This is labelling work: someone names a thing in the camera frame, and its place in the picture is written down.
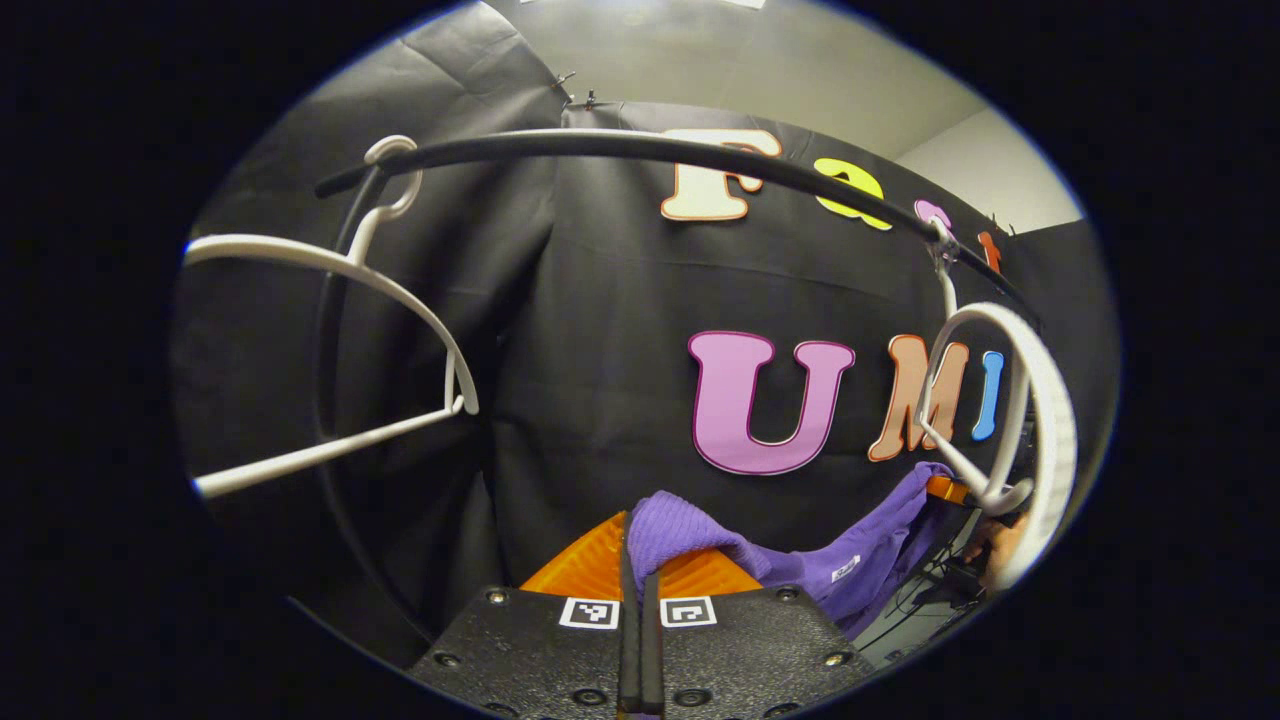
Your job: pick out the white plastic clothes hanger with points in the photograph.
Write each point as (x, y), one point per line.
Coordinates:
(1050, 400)
(300, 255)

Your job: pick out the black backdrop cloth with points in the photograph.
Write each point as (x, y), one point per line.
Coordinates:
(600, 350)

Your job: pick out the purple ribbed shirt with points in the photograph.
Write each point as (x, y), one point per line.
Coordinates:
(850, 560)

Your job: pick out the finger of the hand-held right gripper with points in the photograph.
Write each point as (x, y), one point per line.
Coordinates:
(948, 490)

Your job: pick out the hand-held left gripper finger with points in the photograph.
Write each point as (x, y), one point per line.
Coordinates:
(652, 650)
(630, 650)

